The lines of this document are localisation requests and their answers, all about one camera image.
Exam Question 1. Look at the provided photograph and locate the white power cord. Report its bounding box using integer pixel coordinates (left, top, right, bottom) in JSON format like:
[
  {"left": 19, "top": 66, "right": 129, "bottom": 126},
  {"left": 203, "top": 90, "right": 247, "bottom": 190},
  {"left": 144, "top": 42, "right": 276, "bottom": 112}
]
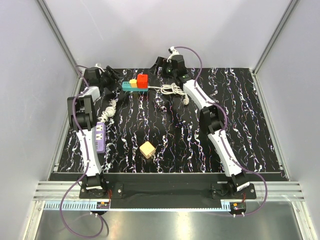
[{"left": 147, "top": 84, "right": 191, "bottom": 106}]

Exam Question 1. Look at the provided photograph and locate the left aluminium frame post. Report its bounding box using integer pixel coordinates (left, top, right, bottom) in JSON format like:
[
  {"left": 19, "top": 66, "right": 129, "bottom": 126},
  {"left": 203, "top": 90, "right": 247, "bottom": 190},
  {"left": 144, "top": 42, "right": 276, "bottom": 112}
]
[{"left": 35, "top": 0, "right": 80, "bottom": 76}]

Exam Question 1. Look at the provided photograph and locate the beige cube plug adapter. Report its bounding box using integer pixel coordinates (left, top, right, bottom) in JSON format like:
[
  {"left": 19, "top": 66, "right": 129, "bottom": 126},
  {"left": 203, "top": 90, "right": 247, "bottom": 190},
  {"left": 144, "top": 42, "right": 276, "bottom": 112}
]
[{"left": 139, "top": 141, "right": 156, "bottom": 159}]

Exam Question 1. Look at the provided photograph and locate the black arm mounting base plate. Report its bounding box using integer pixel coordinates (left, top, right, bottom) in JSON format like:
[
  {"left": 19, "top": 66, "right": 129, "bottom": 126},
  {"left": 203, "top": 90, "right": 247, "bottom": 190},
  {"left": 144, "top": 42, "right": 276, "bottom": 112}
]
[{"left": 43, "top": 172, "right": 288, "bottom": 209}]

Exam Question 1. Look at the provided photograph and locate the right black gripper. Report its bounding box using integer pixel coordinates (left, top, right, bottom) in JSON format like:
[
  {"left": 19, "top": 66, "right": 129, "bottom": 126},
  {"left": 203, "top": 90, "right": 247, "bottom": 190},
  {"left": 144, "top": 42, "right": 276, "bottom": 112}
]
[{"left": 147, "top": 57, "right": 176, "bottom": 80}]

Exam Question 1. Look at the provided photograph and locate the right aluminium frame post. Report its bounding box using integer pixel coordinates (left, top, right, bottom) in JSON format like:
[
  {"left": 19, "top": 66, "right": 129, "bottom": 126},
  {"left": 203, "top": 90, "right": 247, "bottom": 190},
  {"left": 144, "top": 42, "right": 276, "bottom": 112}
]
[{"left": 252, "top": 0, "right": 300, "bottom": 75}]

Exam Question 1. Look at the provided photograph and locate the yellow cube plug adapter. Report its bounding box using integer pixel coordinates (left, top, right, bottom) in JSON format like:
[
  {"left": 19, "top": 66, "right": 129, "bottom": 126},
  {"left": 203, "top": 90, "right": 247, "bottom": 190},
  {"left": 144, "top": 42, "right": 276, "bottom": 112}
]
[{"left": 131, "top": 79, "right": 138, "bottom": 88}]

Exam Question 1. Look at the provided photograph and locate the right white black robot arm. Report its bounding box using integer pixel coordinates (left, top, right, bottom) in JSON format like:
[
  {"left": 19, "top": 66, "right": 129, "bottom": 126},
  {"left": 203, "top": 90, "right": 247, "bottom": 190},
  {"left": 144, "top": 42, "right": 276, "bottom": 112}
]
[{"left": 151, "top": 54, "right": 250, "bottom": 199}]

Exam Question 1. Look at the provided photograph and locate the aluminium frame post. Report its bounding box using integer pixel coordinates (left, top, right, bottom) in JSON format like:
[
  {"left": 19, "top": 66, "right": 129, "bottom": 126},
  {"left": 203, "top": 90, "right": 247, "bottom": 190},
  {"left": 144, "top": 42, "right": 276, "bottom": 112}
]
[
  {"left": 35, "top": 0, "right": 80, "bottom": 76},
  {"left": 252, "top": 0, "right": 300, "bottom": 75}
]

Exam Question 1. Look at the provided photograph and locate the teal power strip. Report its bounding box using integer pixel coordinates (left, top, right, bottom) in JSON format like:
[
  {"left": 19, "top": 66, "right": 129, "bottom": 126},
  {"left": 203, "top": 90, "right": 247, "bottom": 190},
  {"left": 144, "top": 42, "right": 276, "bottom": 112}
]
[{"left": 121, "top": 81, "right": 149, "bottom": 92}]

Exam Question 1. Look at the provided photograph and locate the red cube socket adapter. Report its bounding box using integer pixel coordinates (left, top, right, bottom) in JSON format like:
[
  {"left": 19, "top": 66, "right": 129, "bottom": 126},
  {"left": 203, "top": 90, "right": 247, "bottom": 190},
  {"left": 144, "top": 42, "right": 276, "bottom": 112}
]
[{"left": 136, "top": 74, "right": 149, "bottom": 89}]

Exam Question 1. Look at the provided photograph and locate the purple power strip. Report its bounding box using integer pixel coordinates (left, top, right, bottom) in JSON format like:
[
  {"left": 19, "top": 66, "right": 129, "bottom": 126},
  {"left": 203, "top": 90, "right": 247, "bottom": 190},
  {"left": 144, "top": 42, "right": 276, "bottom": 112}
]
[{"left": 95, "top": 122, "right": 106, "bottom": 154}]

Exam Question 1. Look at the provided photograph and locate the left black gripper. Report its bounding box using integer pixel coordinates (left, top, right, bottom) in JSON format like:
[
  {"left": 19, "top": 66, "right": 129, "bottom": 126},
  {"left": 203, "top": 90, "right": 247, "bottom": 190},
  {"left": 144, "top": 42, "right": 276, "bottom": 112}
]
[{"left": 99, "top": 66, "right": 125, "bottom": 92}]

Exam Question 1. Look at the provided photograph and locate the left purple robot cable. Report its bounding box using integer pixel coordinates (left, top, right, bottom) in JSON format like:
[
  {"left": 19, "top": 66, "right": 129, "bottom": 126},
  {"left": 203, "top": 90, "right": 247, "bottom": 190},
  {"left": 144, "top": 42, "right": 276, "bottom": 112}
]
[{"left": 59, "top": 64, "right": 108, "bottom": 238}]

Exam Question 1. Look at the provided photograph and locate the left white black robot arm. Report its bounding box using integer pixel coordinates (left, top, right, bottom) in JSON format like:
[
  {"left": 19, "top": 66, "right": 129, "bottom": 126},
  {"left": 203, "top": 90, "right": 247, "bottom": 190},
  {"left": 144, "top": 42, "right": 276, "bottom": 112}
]
[{"left": 67, "top": 65, "right": 119, "bottom": 199}]

